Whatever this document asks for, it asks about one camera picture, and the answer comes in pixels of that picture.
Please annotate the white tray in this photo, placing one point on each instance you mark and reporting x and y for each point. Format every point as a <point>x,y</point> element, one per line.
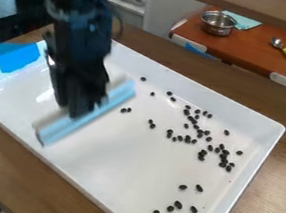
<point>124,163</point>

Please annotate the pile of black bits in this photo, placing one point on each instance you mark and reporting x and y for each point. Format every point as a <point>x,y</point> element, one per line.
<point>197,130</point>

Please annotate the blue tape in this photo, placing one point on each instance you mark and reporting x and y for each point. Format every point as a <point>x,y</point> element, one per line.
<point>16,56</point>

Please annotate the silver pot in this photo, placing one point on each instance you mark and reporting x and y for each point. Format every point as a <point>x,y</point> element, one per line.
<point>217,23</point>

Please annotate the white toy sink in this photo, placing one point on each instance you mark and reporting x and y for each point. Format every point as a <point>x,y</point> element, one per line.
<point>164,12</point>

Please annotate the light blue sweeping tool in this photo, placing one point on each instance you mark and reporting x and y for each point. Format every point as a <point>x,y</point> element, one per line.
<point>64,125</point>

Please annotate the teal cloth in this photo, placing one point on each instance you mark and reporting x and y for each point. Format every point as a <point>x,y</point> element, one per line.
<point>248,22</point>

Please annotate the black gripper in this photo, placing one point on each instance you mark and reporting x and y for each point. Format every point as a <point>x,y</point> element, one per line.
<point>79,55</point>

